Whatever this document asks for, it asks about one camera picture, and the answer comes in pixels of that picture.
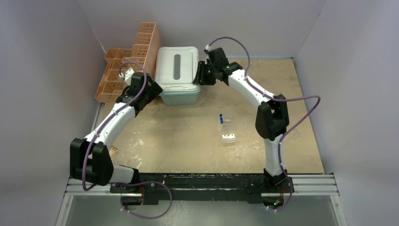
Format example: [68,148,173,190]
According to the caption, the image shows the orange spiral notebook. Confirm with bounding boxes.
[109,146,118,158]

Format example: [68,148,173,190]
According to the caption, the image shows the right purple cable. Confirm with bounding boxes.
[207,37,322,213]

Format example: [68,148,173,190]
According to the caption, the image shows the teal plastic tub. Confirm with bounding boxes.
[159,87,201,105]

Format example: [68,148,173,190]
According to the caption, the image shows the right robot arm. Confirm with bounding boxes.
[193,46,289,192]

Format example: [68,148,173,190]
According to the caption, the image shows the orange plastic rack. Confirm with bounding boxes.
[95,22,161,103]

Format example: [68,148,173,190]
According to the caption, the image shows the clear well plate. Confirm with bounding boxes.
[218,114,236,144]

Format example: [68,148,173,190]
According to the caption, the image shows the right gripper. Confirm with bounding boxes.
[194,61,218,86]

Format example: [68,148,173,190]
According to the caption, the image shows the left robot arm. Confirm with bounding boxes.
[70,72,163,193]

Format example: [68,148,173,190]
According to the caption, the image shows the white tub lid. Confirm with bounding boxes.
[155,47,199,92]

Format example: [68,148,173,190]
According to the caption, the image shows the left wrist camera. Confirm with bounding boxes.
[119,67,135,85]

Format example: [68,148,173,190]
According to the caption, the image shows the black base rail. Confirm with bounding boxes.
[110,172,295,209]

